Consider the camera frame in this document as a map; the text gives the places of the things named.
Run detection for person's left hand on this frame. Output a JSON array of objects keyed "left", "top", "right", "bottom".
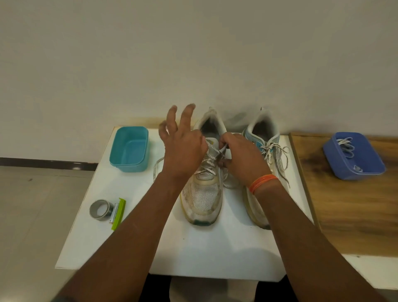
[{"left": 158, "top": 103, "right": 209, "bottom": 184}]

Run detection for person's right hand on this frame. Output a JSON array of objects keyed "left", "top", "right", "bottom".
[{"left": 218, "top": 132, "right": 274, "bottom": 189}]

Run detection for worn white sneaker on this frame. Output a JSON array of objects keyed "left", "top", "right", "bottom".
[
  {"left": 180, "top": 107, "right": 232, "bottom": 227},
  {"left": 242, "top": 107, "right": 291, "bottom": 230}
]

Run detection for person's left forearm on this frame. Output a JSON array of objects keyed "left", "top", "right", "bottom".
[{"left": 57, "top": 173, "right": 187, "bottom": 302}]

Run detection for person's right forearm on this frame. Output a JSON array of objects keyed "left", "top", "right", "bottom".
[{"left": 253, "top": 180, "right": 388, "bottom": 302}]

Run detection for orange thread wristband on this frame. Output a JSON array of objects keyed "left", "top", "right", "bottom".
[{"left": 248, "top": 174, "right": 280, "bottom": 196}]

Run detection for teal plastic container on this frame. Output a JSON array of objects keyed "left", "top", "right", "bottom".
[{"left": 109, "top": 126, "right": 150, "bottom": 173}]

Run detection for green utility cutter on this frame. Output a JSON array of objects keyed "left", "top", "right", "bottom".
[{"left": 109, "top": 197, "right": 127, "bottom": 231}]

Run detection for grey tape roll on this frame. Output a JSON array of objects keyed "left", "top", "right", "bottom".
[{"left": 89, "top": 199, "right": 114, "bottom": 222}]

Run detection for blue plastic container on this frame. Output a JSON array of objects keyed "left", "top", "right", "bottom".
[{"left": 322, "top": 132, "right": 387, "bottom": 181}]

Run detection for black trousers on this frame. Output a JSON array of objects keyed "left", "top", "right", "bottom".
[{"left": 138, "top": 273, "right": 299, "bottom": 302}]

